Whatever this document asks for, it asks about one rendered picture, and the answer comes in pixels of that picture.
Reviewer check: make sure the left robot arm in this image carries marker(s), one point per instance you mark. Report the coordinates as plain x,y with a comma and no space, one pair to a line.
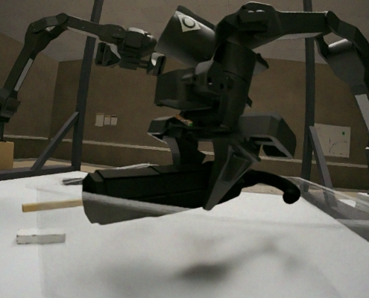
192,41

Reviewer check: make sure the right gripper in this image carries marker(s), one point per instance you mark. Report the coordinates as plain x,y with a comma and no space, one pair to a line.
110,57

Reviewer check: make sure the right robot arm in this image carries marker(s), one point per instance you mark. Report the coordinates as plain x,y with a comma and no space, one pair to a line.
38,36

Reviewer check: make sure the tan flat stick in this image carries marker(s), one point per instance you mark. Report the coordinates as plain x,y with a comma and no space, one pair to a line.
29,207

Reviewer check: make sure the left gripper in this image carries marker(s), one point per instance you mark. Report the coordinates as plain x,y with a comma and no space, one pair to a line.
232,157

